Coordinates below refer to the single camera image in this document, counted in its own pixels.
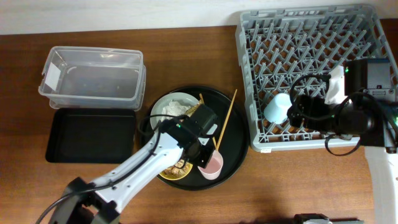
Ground food scraps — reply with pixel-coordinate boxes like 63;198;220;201
163;160;193;177

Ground clear plastic bin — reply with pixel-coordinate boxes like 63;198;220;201
38;46;146;111

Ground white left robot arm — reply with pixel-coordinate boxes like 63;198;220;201
36;110;218;223

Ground left wooden chopstick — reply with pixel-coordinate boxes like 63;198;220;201
199;93;217;150

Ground pink cup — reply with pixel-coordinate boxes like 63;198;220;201
198;151;223;180

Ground right wooden chopstick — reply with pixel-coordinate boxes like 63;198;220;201
216;89;238;151

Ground light blue plastic cup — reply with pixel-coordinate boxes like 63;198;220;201
264;93;292;124

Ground grey dishwasher rack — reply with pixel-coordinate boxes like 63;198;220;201
235;4;397;153

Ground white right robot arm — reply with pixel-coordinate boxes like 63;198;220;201
287;58;397;223

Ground round black serving tray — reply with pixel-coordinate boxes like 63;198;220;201
157;86;250;191

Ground white label on bin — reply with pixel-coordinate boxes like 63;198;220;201
45;62;61;91

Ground black rectangular tray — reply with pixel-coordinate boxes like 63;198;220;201
45;108;136;164

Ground gold brown snack wrapper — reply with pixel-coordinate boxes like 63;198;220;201
185;103;201;117

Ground wooden chopstick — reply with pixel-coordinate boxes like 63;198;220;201
216;89;238;151
199;93;217;150

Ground white tissue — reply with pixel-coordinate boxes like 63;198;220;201
162;101;191;116

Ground yellow bowl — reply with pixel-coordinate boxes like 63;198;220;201
158;160;193;181

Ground grey round plate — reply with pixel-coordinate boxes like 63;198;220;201
150;92;203;129

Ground dark object at bottom edge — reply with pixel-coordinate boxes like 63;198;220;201
293;213;364;224

